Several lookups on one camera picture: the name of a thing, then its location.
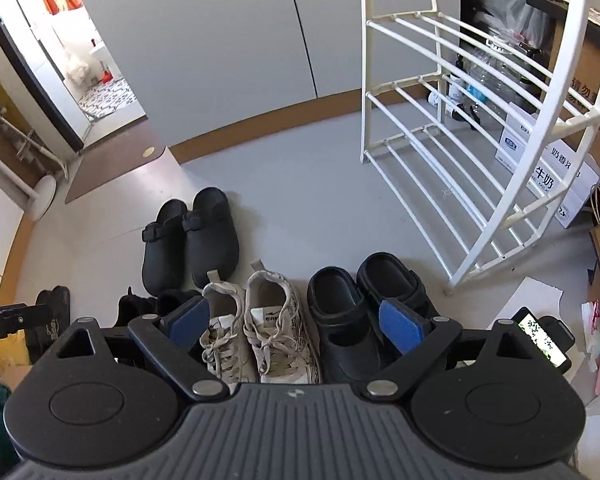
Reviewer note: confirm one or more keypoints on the brown cardboard box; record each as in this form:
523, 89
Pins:
587, 70

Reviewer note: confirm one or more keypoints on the black chunky platform shoe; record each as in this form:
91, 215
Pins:
395, 280
340, 320

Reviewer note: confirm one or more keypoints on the small white printed carton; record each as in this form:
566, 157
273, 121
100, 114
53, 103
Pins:
517, 135

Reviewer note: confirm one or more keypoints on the yellow slipper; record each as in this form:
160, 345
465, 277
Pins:
7, 355

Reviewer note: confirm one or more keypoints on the smartphone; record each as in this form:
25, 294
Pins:
542, 337

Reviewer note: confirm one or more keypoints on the white lace-up sneaker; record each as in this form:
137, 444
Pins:
280, 325
227, 340

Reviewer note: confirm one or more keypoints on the white standing fan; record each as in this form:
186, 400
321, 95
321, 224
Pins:
42, 197

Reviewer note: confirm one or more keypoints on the black lace-up sneaker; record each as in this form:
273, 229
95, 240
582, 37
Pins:
135, 310
175, 300

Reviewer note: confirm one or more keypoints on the white mesh bag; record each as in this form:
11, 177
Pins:
77, 67

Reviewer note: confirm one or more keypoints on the brown door mat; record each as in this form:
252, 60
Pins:
115, 165

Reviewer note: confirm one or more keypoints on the grey plastic bag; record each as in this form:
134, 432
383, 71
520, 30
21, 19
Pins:
510, 10

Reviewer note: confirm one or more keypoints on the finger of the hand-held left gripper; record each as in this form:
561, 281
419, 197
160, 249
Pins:
30, 317

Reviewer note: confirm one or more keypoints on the white paper sheet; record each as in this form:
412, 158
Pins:
525, 295

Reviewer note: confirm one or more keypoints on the large white printed carton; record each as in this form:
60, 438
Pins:
565, 185

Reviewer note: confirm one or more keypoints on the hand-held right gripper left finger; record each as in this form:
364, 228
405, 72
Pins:
187, 325

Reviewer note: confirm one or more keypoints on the dark glass bottle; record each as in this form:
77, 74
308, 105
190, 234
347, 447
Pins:
457, 75

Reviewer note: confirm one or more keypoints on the clear water bottle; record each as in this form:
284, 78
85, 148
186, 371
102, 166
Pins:
485, 80

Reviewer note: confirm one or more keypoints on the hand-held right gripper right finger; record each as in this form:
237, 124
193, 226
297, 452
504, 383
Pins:
402, 327

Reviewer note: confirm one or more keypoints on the black slide sandal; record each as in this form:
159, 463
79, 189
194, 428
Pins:
55, 310

